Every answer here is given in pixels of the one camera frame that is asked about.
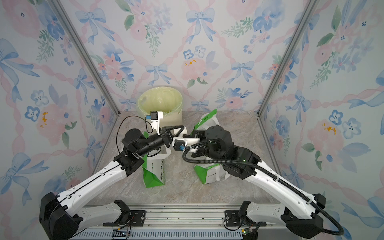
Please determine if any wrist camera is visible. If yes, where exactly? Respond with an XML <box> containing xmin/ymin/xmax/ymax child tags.
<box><xmin>146</xmin><ymin>111</ymin><xmax>164</xmax><ymax>133</ymax></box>
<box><xmin>173</xmin><ymin>137</ymin><xmax>200</xmax><ymax>152</ymax></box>

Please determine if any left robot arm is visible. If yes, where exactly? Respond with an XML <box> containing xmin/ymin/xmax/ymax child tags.
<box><xmin>39</xmin><ymin>125</ymin><xmax>187</xmax><ymax>240</ymax></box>

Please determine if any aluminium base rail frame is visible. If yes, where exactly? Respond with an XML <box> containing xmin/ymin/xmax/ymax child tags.
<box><xmin>70</xmin><ymin>205</ymin><xmax>286</xmax><ymax>240</ymax></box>

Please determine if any green white paper bag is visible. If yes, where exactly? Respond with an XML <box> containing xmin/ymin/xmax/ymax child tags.
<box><xmin>142</xmin><ymin>146</ymin><xmax>171</xmax><ymax>188</ymax></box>
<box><xmin>193</xmin><ymin>109</ymin><xmax>220</xmax><ymax>132</ymax></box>
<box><xmin>194</xmin><ymin>164</ymin><xmax>230</xmax><ymax>185</ymax></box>

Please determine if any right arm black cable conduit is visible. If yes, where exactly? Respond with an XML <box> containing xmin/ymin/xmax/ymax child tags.
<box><xmin>182</xmin><ymin>142</ymin><xmax>345</xmax><ymax>236</ymax></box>

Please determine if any right aluminium corner post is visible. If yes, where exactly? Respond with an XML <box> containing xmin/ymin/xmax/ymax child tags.
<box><xmin>257</xmin><ymin>0</ymin><xmax>319</xmax><ymax>116</ymax></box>

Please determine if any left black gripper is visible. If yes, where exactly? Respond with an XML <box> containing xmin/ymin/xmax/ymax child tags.
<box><xmin>138</xmin><ymin>126</ymin><xmax>184</xmax><ymax>159</ymax></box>

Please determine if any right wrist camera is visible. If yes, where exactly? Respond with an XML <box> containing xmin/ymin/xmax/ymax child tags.
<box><xmin>173</xmin><ymin>137</ymin><xmax>200</xmax><ymax>152</ymax></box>

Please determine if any left aluminium corner post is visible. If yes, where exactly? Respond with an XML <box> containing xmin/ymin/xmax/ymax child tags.
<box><xmin>48</xmin><ymin>0</ymin><xmax>121</xmax><ymax>116</ymax></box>

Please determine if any aluminium corner post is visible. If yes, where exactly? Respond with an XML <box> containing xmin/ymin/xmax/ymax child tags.
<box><xmin>257</xmin><ymin>0</ymin><xmax>319</xmax><ymax>116</ymax></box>
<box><xmin>48</xmin><ymin>0</ymin><xmax>121</xmax><ymax>116</ymax></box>

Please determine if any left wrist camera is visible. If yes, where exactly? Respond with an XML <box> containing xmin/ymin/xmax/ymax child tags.
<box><xmin>146</xmin><ymin>111</ymin><xmax>164</xmax><ymax>133</ymax></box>

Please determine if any cream plastic trash bin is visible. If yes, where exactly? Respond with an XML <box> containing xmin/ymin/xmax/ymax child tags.
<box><xmin>137</xmin><ymin>87</ymin><xmax>183</xmax><ymax>127</ymax></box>

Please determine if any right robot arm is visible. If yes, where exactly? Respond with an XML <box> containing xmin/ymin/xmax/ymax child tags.
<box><xmin>171</xmin><ymin>125</ymin><xmax>325</xmax><ymax>239</ymax></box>

